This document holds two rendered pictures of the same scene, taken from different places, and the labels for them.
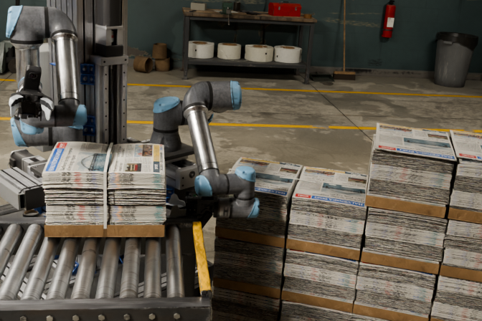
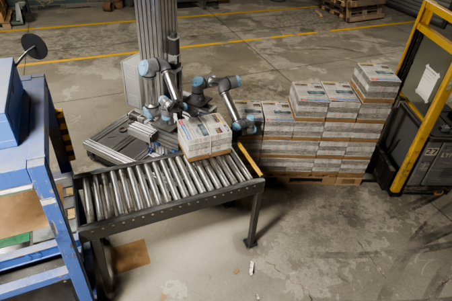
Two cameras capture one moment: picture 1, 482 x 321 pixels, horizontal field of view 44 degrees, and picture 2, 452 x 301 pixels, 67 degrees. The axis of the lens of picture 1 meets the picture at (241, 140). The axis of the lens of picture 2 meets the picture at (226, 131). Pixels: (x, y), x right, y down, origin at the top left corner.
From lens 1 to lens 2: 1.33 m
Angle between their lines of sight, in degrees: 24
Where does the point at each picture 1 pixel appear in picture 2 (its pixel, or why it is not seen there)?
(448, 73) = not seen: outside the picture
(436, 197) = (321, 115)
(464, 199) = (331, 115)
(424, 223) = (316, 124)
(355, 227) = (290, 128)
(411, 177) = (313, 109)
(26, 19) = (151, 67)
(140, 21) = not seen: outside the picture
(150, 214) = (225, 146)
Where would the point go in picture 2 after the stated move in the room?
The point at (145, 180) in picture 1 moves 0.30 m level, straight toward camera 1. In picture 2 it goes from (225, 135) to (241, 158)
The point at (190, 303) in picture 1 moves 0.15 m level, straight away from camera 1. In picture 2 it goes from (257, 181) to (250, 168)
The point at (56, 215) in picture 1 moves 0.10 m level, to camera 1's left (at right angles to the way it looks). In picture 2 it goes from (192, 154) to (179, 155)
